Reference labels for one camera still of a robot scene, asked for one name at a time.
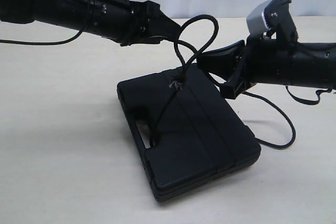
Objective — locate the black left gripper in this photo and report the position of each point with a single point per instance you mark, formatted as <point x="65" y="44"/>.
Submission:
<point x="137" y="29"/>

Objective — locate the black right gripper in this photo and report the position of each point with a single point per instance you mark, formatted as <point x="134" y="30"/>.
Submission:
<point x="229" y="63"/>

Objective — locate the black plastic carry case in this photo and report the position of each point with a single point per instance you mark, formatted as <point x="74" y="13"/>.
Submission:
<point x="187" y="142"/>

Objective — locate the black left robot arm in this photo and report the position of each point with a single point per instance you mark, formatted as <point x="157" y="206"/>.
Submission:
<point x="125" y="22"/>

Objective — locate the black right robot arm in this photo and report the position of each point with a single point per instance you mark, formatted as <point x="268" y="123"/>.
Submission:
<point x="247" y="63"/>

